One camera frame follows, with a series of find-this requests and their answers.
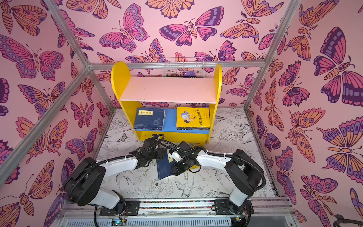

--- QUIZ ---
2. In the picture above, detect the navy book bottom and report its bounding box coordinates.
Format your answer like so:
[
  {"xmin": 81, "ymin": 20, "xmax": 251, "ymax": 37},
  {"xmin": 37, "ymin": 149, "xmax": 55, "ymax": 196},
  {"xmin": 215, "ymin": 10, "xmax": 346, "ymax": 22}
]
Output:
[{"xmin": 157, "ymin": 148, "xmax": 175, "ymax": 180}]

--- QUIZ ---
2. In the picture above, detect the yellow cartoon book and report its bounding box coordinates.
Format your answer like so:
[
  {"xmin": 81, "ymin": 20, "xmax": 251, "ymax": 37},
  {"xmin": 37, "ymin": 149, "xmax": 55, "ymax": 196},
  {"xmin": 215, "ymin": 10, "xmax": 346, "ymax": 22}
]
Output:
[
  {"xmin": 176, "ymin": 107, "xmax": 211, "ymax": 131},
  {"xmin": 189, "ymin": 143, "xmax": 204, "ymax": 173}
]

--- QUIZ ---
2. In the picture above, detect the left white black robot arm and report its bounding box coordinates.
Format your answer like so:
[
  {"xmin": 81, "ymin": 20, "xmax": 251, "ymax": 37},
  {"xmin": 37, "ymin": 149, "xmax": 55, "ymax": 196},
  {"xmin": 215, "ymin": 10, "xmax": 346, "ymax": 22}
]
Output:
[{"xmin": 62, "ymin": 134, "xmax": 164, "ymax": 215}]

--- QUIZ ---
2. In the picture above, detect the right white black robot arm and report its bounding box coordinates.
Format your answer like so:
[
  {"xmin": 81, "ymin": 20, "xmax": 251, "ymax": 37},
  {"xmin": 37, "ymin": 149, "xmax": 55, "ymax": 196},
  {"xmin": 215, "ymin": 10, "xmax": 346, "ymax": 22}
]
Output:
[{"xmin": 162, "ymin": 140, "xmax": 267, "ymax": 227}]

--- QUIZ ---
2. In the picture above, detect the yellow wooden bookshelf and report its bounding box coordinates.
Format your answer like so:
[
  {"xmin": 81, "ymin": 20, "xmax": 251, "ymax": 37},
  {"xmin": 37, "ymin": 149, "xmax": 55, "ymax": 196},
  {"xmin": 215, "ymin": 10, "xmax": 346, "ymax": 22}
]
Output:
[{"xmin": 111, "ymin": 62, "xmax": 222, "ymax": 141}]

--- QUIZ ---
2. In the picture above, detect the small green circuit board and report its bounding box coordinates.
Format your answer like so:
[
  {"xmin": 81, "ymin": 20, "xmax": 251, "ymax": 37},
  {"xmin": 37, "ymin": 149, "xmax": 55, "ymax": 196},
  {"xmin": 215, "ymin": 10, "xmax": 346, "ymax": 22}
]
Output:
[{"xmin": 111, "ymin": 219, "xmax": 127, "ymax": 227}]

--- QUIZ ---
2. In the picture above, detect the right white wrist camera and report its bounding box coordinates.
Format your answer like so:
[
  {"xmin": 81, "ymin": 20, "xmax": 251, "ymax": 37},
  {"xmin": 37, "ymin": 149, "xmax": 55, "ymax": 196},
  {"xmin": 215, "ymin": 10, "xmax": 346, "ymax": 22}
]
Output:
[{"xmin": 167, "ymin": 151, "xmax": 182, "ymax": 163}]

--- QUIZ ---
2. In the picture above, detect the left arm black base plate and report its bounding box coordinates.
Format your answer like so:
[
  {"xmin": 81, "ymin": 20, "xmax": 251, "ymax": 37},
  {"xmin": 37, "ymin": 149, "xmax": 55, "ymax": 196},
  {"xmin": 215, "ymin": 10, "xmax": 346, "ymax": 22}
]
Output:
[{"xmin": 99, "ymin": 200, "xmax": 140, "ymax": 217}]

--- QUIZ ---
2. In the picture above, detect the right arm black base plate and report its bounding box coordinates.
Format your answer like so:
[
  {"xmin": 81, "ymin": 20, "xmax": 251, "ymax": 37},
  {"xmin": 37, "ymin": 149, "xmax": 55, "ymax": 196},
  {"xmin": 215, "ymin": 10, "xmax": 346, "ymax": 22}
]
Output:
[{"xmin": 211, "ymin": 199, "xmax": 254, "ymax": 216}]

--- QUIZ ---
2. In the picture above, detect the clear wire basket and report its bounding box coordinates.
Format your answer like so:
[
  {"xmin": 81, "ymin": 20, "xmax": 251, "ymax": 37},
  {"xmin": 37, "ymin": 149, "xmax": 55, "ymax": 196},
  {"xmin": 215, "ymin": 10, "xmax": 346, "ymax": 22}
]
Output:
[{"xmin": 162, "ymin": 57, "xmax": 206, "ymax": 78}]

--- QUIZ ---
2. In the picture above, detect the aluminium mounting rail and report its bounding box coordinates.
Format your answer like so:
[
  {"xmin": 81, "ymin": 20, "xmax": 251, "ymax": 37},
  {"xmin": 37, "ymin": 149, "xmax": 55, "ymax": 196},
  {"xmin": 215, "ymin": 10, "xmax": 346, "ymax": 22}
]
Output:
[{"xmin": 53, "ymin": 198, "xmax": 300, "ymax": 227}]

